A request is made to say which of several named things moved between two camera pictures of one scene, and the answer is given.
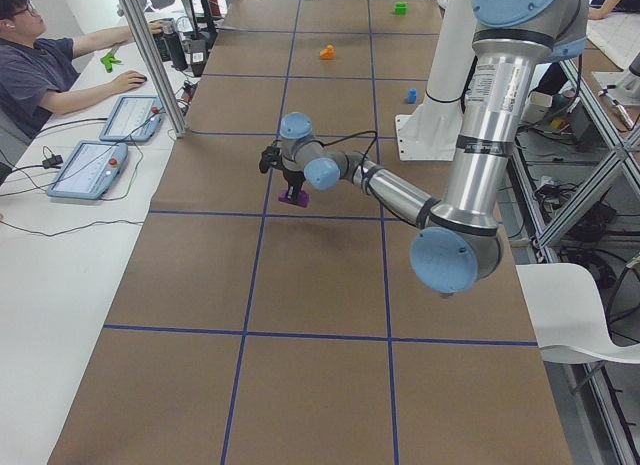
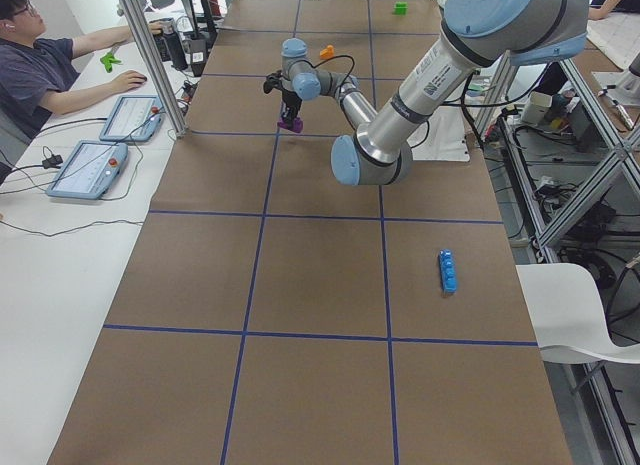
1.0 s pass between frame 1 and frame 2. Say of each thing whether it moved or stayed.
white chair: stayed
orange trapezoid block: stayed
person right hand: stayed
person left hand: stayed
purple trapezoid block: moved
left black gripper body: moved
